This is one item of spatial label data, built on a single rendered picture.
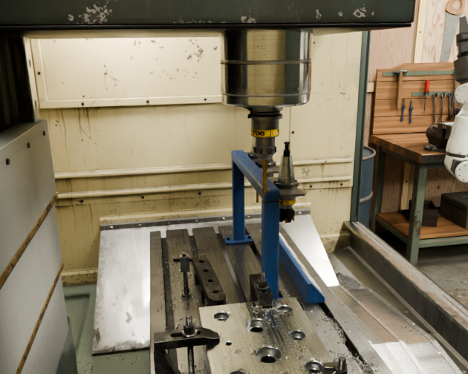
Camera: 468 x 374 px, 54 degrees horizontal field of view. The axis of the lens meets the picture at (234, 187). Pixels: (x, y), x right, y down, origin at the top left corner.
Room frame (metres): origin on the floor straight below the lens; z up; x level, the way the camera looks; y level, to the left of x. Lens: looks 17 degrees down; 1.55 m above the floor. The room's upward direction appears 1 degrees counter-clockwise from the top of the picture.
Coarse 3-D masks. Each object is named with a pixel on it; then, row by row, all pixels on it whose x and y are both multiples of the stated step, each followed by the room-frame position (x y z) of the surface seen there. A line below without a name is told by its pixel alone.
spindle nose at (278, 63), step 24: (240, 48) 0.75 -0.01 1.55; (264, 48) 0.74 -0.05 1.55; (288, 48) 0.75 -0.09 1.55; (312, 48) 0.80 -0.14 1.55; (240, 72) 0.75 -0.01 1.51; (264, 72) 0.74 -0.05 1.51; (288, 72) 0.75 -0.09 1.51; (240, 96) 0.76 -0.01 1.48; (264, 96) 0.74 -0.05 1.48; (288, 96) 0.75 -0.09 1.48
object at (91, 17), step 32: (0, 0) 0.63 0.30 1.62; (32, 0) 0.64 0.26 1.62; (64, 0) 0.65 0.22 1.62; (96, 0) 0.65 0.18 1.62; (128, 0) 0.66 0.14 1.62; (160, 0) 0.67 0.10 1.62; (192, 0) 0.68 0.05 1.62; (224, 0) 0.68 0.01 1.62; (256, 0) 0.69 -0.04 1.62; (288, 0) 0.70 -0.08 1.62; (320, 0) 0.71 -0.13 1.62; (352, 0) 0.71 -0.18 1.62; (384, 0) 0.72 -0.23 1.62; (0, 32) 0.68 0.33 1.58; (32, 32) 0.70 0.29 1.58; (64, 32) 0.72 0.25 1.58; (96, 32) 0.74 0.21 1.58; (128, 32) 0.76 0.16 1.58; (160, 32) 0.78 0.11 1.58; (192, 32) 0.80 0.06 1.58; (320, 32) 0.91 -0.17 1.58; (352, 32) 0.94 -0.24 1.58
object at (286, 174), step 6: (282, 156) 1.12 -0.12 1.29; (282, 162) 1.11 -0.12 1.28; (288, 162) 1.11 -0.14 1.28; (282, 168) 1.11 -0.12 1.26; (288, 168) 1.10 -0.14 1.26; (282, 174) 1.10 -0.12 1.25; (288, 174) 1.10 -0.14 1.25; (282, 180) 1.10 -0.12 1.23; (288, 180) 1.10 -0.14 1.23; (294, 180) 1.11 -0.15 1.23
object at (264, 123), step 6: (252, 120) 0.81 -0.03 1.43; (258, 120) 0.80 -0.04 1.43; (264, 120) 0.80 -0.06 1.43; (270, 120) 0.80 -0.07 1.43; (276, 120) 0.81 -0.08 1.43; (252, 126) 0.81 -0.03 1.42; (258, 126) 0.80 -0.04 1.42; (264, 126) 0.80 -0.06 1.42; (270, 126) 0.80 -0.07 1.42; (276, 126) 0.81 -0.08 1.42
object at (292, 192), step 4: (288, 188) 1.09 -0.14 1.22; (292, 188) 1.08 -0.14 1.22; (296, 188) 1.08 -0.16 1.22; (300, 188) 1.08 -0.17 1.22; (280, 192) 1.06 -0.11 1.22; (284, 192) 1.06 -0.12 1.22; (288, 192) 1.05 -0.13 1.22; (292, 192) 1.05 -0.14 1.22; (296, 192) 1.05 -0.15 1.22; (300, 192) 1.05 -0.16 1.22; (304, 192) 1.05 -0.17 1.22; (280, 196) 1.04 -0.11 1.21; (284, 196) 1.03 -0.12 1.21; (288, 196) 1.04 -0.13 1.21; (292, 196) 1.04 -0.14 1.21; (296, 196) 1.04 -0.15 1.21; (300, 196) 1.04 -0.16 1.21; (304, 196) 1.05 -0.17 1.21
